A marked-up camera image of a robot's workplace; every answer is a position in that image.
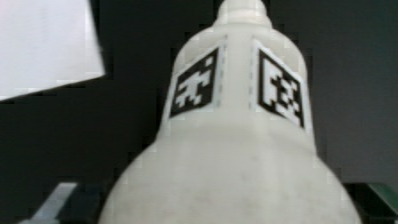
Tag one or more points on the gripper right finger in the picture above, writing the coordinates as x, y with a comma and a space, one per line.
375, 200

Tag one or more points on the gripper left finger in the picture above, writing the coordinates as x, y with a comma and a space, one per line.
47, 213

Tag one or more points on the white lamp bulb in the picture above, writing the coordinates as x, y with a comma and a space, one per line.
230, 171

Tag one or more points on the white marker sheet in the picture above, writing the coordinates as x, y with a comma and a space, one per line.
49, 45

